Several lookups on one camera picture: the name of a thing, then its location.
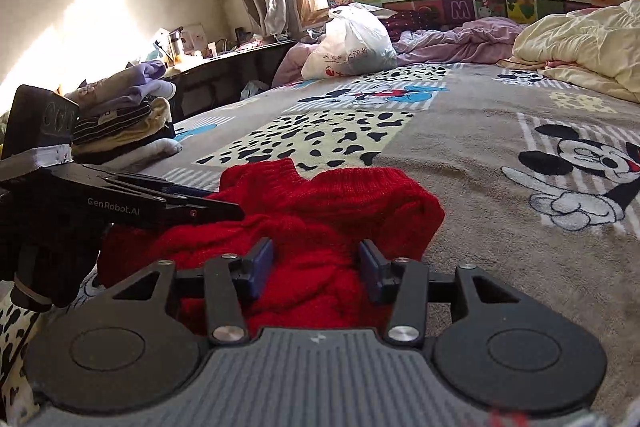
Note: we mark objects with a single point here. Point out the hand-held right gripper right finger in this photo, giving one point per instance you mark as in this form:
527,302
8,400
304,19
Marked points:
369,269

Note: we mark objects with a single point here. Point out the red knit sweater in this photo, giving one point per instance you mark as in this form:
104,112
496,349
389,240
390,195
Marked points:
320,217

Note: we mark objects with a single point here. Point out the white plastic bag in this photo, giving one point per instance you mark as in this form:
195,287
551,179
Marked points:
350,44

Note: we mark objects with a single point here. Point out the white folded garment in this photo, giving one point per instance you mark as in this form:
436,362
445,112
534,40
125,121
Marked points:
150,154

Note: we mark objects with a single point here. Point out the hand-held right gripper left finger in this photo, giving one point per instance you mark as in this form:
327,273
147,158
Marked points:
262,267

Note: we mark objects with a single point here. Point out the metal flask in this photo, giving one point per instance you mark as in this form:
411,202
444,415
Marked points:
174,44

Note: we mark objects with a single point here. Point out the lilac folded garment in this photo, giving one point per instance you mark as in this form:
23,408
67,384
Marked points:
130,82

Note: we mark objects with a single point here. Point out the dark striped folded garment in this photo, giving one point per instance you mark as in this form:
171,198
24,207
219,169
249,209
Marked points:
110,122

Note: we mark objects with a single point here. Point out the colourful alphabet foam mat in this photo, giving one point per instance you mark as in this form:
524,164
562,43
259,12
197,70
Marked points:
470,2

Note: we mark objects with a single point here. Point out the purple quilt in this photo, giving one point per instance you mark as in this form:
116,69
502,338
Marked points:
450,42

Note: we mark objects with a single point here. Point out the dark desk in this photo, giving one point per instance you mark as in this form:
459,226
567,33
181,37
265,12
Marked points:
220,72

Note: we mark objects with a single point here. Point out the cartoon printed blanket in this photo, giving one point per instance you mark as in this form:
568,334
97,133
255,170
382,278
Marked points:
475,147

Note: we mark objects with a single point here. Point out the person's left hand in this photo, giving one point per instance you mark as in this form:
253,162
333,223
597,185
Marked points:
50,257

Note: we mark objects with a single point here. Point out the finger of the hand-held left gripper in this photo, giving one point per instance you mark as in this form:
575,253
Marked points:
192,192
210,213

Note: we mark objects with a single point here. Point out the cream quilt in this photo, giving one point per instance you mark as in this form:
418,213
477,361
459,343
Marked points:
585,42

